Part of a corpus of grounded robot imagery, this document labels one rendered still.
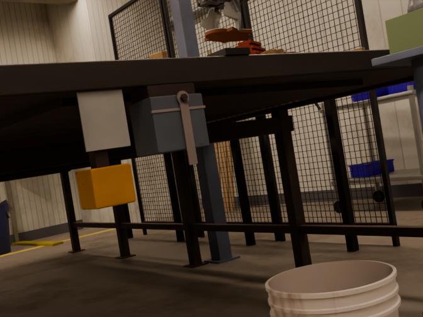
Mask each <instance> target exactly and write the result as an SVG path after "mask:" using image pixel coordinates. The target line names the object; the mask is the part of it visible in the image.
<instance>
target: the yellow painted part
mask: <svg viewBox="0 0 423 317"><path fill-rule="evenodd" d="M89 160H90V164H91V169H88V170H81V171H77V172H76V179H77V186H78V191H79V199H80V203H81V209H102V208H108V207H112V206H117V205H121V204H126V203H132V202H135V201H136V197H135V189H134V185H133V178H132V171H131V166H130V164H120V165H112V166H110V163H109V158H108V151H107V149H105V150H97V151H91V152H89Z"/></svg>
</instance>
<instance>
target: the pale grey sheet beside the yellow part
mask: <svg viewBox="0 0 423 317"><path fill-rule="evenodd" d="M76 94H77V102H78V106H79V113H80V117H81V125H82V132H83V137H84V144H85V148H86V152H91V151H97V150H105V149H110V148H119V147H128V146H131V144H130V137H129V132H128V125H127V117H126V113H125V105H124V101H123V94H122V90H121V89H114V90H105V91H88V92H77V93H76Z"/></svg>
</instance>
